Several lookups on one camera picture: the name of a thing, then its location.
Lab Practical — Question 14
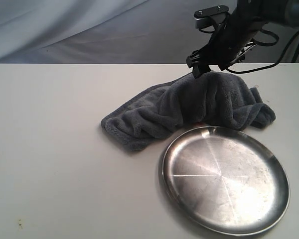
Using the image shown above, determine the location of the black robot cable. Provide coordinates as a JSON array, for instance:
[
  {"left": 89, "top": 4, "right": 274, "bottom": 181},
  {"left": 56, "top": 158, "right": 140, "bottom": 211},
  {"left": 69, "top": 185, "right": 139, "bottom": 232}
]
[{"left": 198, "top": 14, "right": 299, "bottom": 75}]

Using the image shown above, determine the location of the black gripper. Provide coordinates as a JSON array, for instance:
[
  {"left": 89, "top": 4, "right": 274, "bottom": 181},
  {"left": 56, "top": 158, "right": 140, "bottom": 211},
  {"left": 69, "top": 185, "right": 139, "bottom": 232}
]
[{"left": 186, "top": 9, "right": 266, "bottom": 79}]

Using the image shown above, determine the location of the grey fabric backdrop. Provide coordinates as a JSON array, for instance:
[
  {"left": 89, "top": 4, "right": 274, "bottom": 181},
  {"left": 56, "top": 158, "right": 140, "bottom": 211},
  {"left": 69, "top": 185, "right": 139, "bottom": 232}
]
[{"left": 0, "top": 0, "right": 299, "bottom": 64}]

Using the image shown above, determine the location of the grey fleece towel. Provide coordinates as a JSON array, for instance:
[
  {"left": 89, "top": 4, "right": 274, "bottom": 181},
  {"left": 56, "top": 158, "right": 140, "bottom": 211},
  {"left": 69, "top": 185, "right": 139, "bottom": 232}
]
[{"left": 101, "top": 71, "right": 276, "bottom": 151}]

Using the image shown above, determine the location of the round stainless steel plate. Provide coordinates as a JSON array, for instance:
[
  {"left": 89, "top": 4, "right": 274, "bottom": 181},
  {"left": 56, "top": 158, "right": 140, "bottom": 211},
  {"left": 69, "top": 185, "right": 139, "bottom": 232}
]
[{"left": 159, "top": 126, "right": 290, "bottom": 236}]

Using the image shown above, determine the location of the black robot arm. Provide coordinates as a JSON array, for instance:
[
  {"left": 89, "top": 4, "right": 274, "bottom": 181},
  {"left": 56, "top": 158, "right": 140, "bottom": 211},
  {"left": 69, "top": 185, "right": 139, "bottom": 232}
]
[{"left": 186, "top": 0, "right": 299, "bottom": 78}]

